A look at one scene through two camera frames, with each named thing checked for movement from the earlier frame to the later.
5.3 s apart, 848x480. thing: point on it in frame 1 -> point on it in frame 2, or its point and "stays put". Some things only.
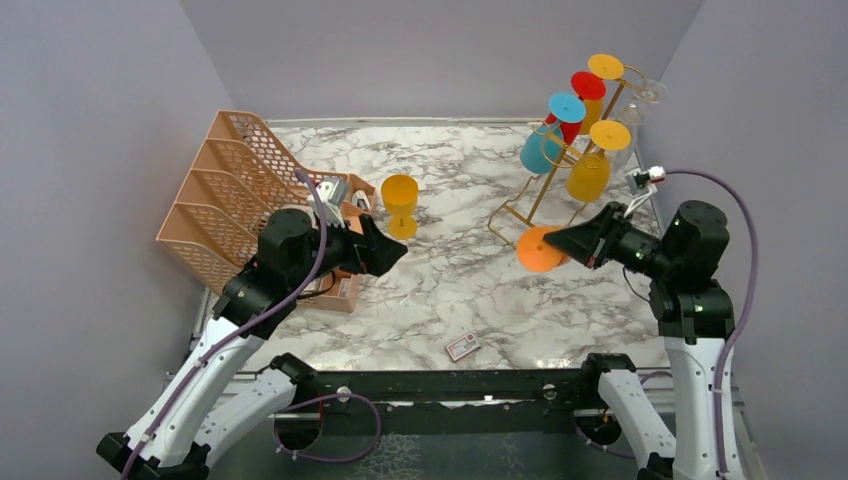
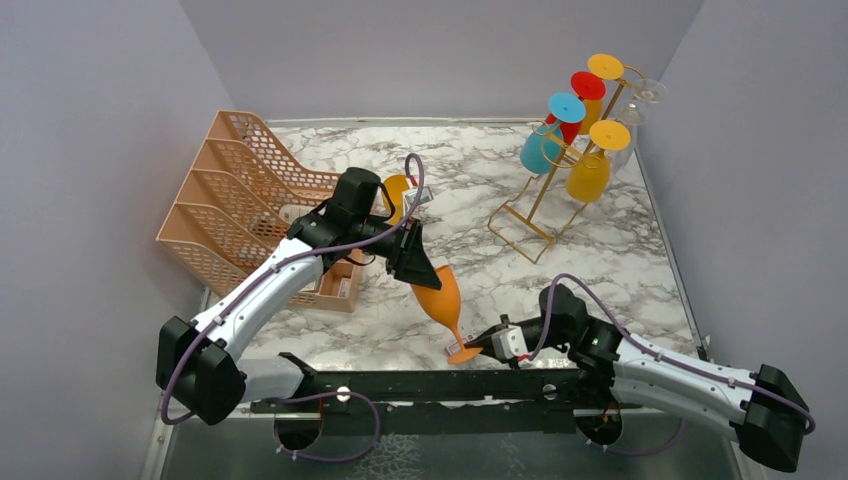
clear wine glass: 633,110 stays put
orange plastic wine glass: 535,254 -> 446,302
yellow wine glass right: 588,177 stays put
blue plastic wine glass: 542,149 stays put
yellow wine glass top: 606,67 stays put
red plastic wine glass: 588,86 stays put
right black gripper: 592,244 -> 484,342
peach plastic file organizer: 248,205 stays put
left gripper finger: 384,258 -> 417,270
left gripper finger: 375,241 -> 415,263
